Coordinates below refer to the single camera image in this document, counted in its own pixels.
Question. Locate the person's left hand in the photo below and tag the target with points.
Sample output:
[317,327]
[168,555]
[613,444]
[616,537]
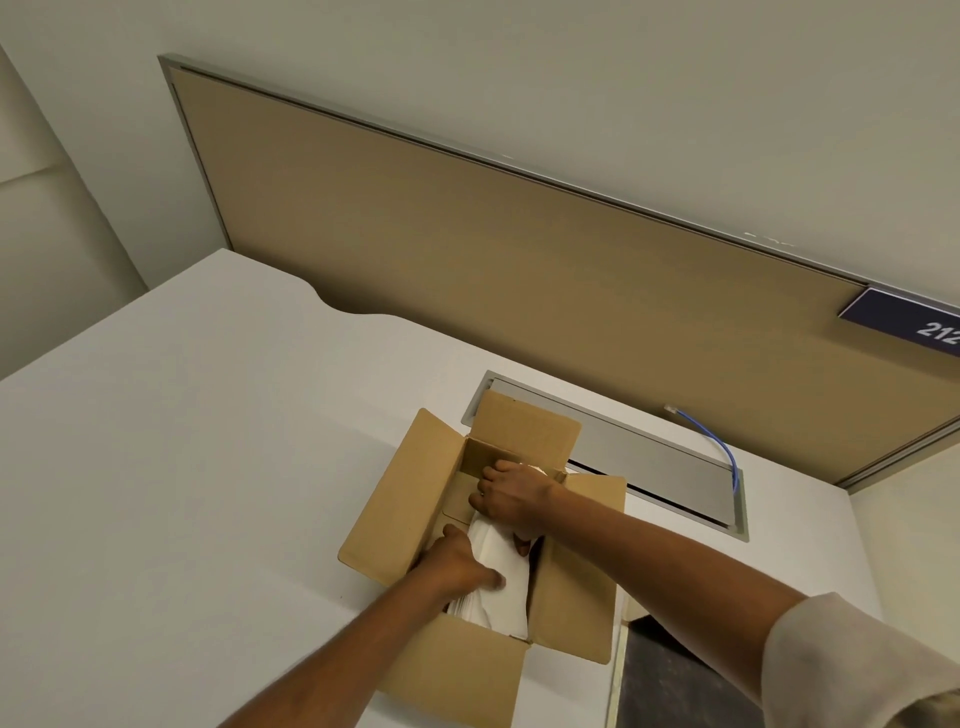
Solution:
[450,566]

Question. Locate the person's left forearm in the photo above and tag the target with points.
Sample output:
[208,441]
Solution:
[337,652]

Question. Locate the person's right thumb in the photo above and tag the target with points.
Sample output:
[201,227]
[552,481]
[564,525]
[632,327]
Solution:
[526,544]

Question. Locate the beige shirt sleeve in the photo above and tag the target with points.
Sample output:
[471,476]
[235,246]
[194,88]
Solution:
[855,667]

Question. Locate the brown cardboard box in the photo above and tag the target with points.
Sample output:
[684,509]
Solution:
[405,510]

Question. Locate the dark blue sign plate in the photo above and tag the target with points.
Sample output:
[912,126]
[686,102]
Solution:
[911,319]

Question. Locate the white plastic bag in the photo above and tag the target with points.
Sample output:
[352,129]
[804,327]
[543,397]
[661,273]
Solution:
[502,607]

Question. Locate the tan partition panel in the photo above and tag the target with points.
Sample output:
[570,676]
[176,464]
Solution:
[525,300]

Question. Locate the person's left thumb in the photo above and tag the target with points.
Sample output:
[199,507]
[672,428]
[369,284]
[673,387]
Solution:
[491,579]

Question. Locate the person's right hand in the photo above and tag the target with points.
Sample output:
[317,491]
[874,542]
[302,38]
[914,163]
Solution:
[521,499]

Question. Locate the person's right forearm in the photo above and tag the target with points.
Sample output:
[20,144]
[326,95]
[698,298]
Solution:
[660,570]

